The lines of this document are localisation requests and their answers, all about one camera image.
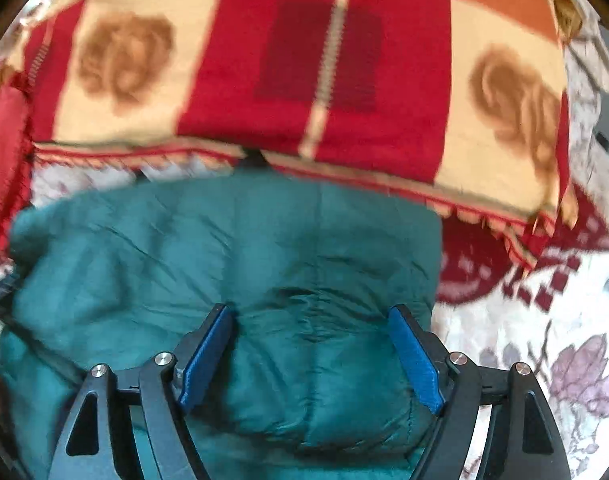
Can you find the red cream rose-print blanket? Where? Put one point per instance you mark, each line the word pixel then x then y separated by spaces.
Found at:
pixel 284 60

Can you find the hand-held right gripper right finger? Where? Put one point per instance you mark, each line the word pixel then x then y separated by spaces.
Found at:
pixel 414 355

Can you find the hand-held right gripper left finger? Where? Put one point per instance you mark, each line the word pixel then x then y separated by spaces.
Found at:
pixel 204 355

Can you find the red heart-shaped pillow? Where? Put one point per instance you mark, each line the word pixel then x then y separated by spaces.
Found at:
pixel 2 170

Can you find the floral bedsheet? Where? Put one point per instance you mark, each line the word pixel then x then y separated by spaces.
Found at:
pixel 534 320

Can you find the teal puffer jacket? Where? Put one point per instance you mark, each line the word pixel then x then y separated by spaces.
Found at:
pixel 234 260

